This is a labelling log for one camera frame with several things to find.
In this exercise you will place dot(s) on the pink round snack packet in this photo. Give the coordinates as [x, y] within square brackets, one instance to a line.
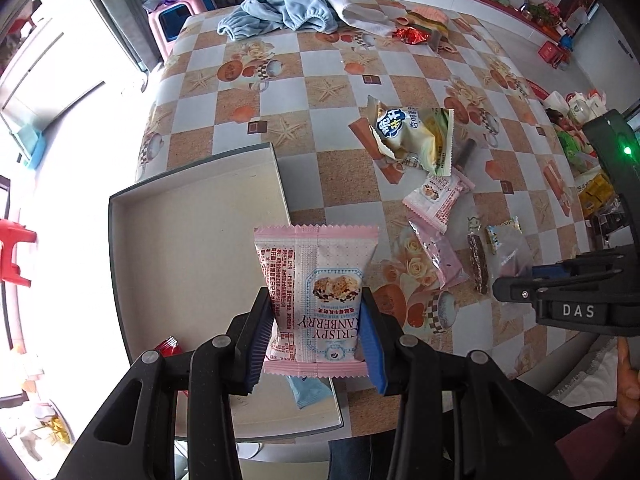
[427, 16]

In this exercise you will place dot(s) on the yellow snack packets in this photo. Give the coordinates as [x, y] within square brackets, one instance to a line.
[600, 195]

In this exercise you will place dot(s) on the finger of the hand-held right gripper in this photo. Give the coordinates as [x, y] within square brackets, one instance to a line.
[517, 290]
[550, 271]

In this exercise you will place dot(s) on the checkered printed tablecloth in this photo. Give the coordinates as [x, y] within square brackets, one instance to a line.
[325, 125]

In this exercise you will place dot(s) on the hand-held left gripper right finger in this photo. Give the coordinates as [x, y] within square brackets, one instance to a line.
[372, 347]

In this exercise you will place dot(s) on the translucent pink candy packet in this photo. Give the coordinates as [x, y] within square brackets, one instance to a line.
[442, 255]

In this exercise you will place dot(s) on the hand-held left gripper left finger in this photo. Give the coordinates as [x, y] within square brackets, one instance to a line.
[256, 342]

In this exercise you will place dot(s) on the pink white cranberry snack packet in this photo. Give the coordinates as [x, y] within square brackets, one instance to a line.
[315, 280]
[437, 197]

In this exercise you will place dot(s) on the red snack packet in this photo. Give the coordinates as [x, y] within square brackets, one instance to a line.
[167, 346]

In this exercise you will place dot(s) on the cream yellow snack bag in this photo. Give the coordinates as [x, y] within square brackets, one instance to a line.
[417, 132]

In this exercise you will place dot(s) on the small red box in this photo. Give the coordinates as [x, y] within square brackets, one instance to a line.
[552, 52]

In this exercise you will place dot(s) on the potted flowering plant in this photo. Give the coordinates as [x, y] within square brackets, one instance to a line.
[542, 12]

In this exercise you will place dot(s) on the light blue plastic item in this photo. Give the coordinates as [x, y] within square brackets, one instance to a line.
[29, 145]

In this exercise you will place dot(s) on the pink plastic stool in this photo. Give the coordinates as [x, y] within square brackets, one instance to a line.
[177, 20]

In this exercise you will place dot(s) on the cartoon print snack packet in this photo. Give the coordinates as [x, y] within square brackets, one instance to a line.
[510, 247]

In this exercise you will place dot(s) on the light blue fleece garment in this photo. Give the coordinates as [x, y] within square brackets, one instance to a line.
[280, 12]

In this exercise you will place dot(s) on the person's right forearm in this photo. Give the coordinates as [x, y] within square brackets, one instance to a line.
[600, 450]

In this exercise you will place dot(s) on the dark meat stick clear wrapper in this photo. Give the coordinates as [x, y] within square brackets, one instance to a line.
[479, 265]

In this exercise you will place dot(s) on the person's right hand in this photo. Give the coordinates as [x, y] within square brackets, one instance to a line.
[629, 395]

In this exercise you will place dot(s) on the white packets with red print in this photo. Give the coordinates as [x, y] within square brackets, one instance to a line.
[587, 105]

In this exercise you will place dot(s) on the light blue snack packet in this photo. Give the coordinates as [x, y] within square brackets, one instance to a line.
[307, 392]

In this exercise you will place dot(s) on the small dark brown stick packet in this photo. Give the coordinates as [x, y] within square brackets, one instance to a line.
[463, 152]

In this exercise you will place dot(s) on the red foil wrapper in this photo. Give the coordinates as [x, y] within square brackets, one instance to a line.
[409, 36]

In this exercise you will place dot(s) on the red plastic stool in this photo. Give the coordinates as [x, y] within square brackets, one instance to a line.
[15, 252]

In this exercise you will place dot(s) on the green plastic bag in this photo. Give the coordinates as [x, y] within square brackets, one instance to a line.
[572, 147]

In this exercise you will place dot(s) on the grey shallow cardboard box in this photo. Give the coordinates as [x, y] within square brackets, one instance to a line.
[190, 240]

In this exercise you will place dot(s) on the white cloth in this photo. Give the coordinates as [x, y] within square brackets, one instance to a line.
[360, 10]

